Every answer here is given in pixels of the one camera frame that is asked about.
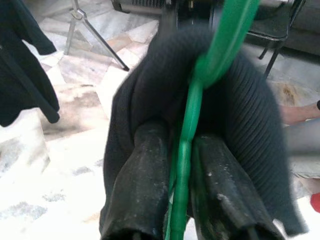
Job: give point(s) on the gloved left gripper right finger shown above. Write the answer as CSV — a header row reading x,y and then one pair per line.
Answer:
x,y
225,187

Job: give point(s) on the gloved left gripper left finger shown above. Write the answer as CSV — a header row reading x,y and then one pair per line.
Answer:
x,y
140,187

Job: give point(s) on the green plastic hanger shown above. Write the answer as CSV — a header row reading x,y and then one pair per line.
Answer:
x,y
185,162

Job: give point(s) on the black shirt with green logo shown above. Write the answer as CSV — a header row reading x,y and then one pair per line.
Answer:
x,y
20,75

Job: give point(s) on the black metal chair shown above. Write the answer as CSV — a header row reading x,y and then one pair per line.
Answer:
x,y
270,27

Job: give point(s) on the grey sofa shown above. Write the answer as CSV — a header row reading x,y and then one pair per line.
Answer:
x,y
307,30

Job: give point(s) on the black grilled appliance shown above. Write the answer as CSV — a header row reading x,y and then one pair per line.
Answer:
x,y
140,5

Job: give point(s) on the silver metal clothes rack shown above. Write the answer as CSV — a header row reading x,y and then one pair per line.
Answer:
x,y
80,13

